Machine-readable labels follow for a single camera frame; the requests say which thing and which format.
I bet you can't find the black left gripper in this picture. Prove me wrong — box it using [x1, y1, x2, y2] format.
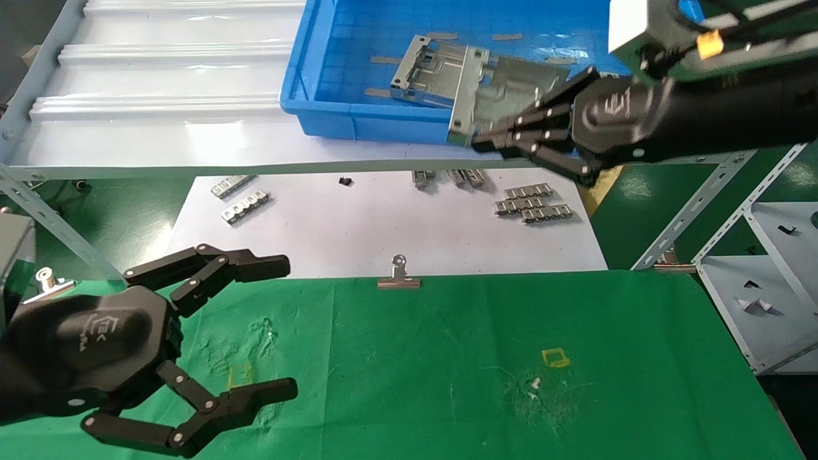
[3, 243, 299, 459]

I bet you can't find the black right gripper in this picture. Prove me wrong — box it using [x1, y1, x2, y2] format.
[472, 66, 675, 187]

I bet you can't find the large sheet metal bracket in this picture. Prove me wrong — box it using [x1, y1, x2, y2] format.
[447, 45, 573, 148]
[390, 34, 472, 107]

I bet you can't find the white paper sheet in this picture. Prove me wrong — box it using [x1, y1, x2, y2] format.
[167, 167, 609, 280]

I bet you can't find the blue plastic bin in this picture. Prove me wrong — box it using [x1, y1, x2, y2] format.
[279, 0, 707, 158]

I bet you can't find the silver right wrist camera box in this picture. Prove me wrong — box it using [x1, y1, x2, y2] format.
[607, 0, 681, 57]

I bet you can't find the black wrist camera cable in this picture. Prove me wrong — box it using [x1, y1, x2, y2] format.
[639, 0, 818, 72]

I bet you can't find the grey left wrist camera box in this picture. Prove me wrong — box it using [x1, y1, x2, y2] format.
[0, 213, 37, 326]

